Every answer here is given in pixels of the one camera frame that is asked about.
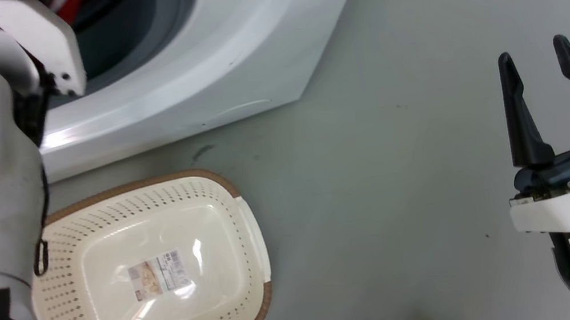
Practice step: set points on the white washing machine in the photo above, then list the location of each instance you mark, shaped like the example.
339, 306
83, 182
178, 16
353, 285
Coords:
222, 60

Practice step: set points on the cream perforated laundry basket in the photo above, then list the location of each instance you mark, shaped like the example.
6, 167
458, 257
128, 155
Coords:
168, 295

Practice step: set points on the red clothing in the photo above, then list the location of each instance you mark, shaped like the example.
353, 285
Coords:
70, 0

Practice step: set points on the printed label sticker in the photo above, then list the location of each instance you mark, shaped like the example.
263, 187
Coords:
159, 275

